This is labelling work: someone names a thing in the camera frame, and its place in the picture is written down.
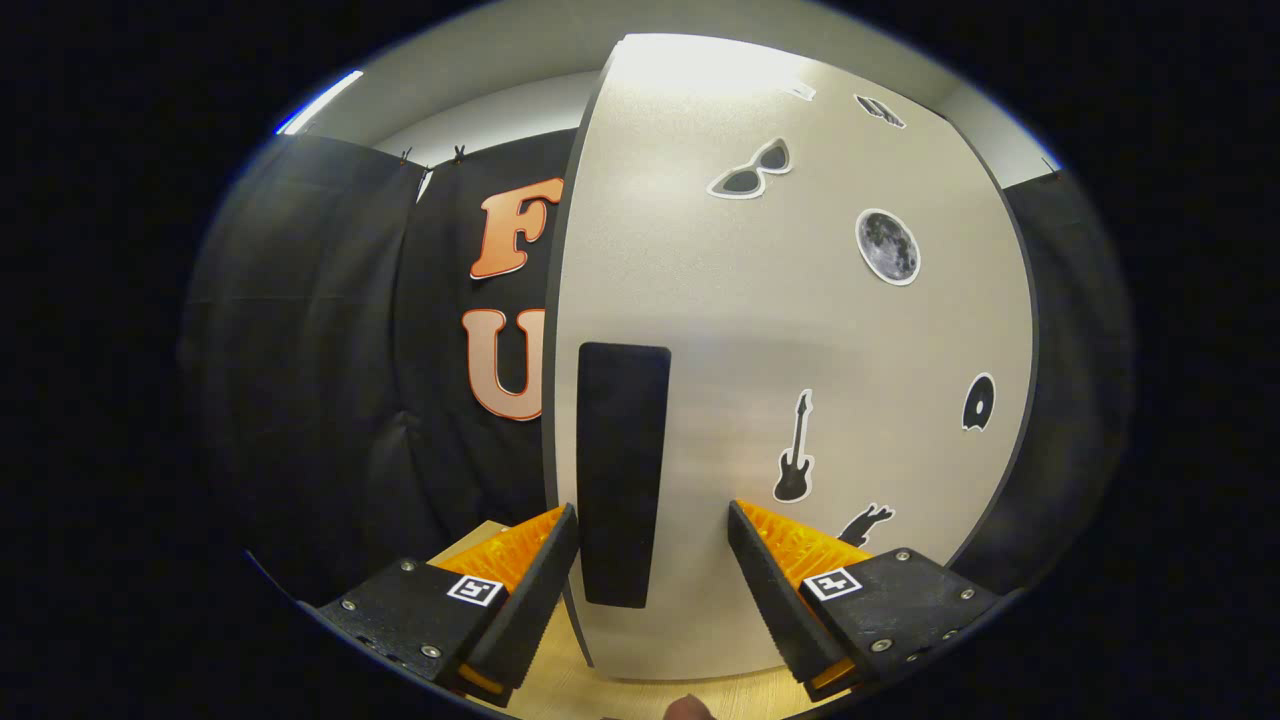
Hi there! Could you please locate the black backdrop cloth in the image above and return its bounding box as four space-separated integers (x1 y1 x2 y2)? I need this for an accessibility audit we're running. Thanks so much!
180 125 1136 611

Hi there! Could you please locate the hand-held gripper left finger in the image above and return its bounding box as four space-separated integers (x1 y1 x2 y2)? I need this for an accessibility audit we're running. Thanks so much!
318 503 581 709

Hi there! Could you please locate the dark grey shoe cabinet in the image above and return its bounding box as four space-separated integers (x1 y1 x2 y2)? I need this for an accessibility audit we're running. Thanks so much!
540 32 1041 681

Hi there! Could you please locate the rectangular ceiling light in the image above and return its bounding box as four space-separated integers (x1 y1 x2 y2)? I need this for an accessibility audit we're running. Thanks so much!
276 70 365 136

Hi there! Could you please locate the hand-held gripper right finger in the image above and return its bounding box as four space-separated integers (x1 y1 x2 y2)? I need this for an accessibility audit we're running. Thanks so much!
727 498 1003 703

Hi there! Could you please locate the black door handle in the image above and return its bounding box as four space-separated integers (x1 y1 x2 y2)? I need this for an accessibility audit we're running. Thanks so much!
576 342 672 609

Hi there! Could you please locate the beige shoe cabinet door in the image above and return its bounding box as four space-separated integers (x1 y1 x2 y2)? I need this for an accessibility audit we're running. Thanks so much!
553 33 1034 683

